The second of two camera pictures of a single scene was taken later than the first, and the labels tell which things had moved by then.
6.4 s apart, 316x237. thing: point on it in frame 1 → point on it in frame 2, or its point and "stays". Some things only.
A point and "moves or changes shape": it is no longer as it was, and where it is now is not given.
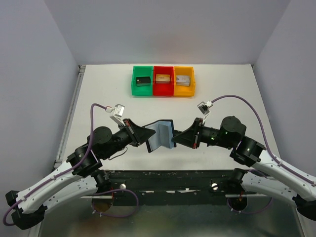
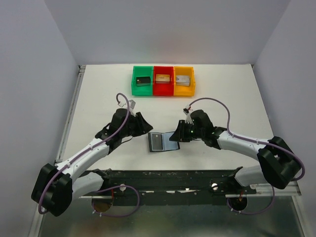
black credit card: (143, 81) stays
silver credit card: (182, 80) stays
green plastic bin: (142, 81) stays
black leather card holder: (163, 137) moves or changes shape
